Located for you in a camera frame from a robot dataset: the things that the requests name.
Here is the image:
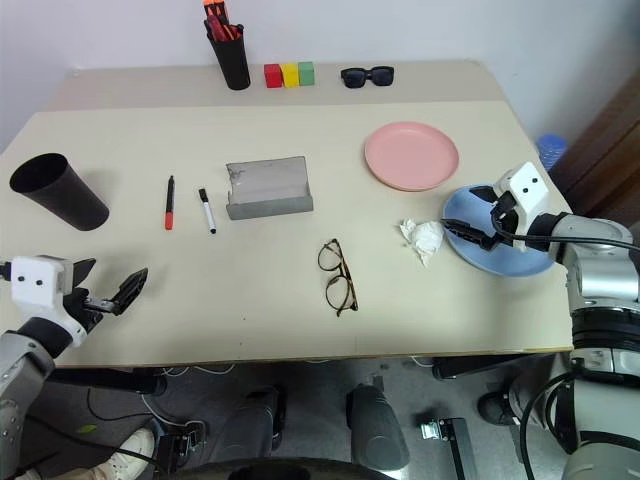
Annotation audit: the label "black bar with metal bracket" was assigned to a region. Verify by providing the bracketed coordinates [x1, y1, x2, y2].
[418, 416, 482, 480]

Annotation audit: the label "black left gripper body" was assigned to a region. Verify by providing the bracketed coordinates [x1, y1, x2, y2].
[61, 271, 125, 334]

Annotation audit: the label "black table support bar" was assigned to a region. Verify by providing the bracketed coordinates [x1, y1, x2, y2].
[431, 353, 555, 382]
[52, 366, 169, 397]

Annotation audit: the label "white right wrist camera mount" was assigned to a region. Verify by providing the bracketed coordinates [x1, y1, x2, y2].
[491, 161, 549, 252]

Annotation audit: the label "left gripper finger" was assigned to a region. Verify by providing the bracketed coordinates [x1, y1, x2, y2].
[111, 267, 150, 316]
[73, 257, 98, 291]

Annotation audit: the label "crumpled white tissue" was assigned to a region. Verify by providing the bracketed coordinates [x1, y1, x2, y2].
[398, 217, 446, 268]

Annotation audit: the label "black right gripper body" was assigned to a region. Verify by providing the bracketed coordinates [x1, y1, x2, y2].
[480, 190, 520, 252]

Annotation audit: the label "pink plate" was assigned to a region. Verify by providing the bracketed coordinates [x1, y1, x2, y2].
[363, 120, 461, 193]

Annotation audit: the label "empty black plastic cup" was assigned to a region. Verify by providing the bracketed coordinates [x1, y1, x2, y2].
[8, 152, 111, 233]

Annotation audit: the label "black cable loop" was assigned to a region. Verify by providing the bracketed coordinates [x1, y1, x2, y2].
[516, 371, 577, 480]

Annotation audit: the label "black pen holder cup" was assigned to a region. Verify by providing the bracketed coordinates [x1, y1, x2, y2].
[207, 22, 252, 92]

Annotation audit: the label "orange-topped marker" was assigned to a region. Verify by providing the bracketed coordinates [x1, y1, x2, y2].
[201, 0, 229, 24]

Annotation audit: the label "black sunglasses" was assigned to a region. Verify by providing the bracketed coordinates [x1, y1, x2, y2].
[339, 65, 396, 91]

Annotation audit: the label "red and black marker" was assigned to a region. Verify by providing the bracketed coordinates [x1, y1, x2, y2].
[164, 174, 177, 232]

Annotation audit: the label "white marker with black cap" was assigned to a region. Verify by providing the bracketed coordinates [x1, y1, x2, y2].
[197, 187, 219, 237]

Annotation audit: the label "blue plate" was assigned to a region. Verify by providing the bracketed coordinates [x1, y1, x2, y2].
[441, 184, 557, 278]

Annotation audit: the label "white sneaker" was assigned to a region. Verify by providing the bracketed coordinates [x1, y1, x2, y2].
[93, 426, 157, 480]

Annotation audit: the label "wide dark rounded shape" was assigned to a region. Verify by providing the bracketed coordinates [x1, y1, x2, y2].
[172, 456, 404, 480]

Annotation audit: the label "black shoe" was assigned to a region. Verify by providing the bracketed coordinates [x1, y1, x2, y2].
[476, 389, 517, 427]

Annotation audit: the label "blue water bottle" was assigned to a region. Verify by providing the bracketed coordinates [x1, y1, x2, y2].
[535, 132, 569, 174]

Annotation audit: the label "brown wooden cabinet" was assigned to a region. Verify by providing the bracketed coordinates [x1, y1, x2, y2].
[548, 69, 640, 222]

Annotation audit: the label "tortoiseshell eyeglasses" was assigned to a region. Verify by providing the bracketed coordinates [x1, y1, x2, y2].
[316, 237, 360, 318]

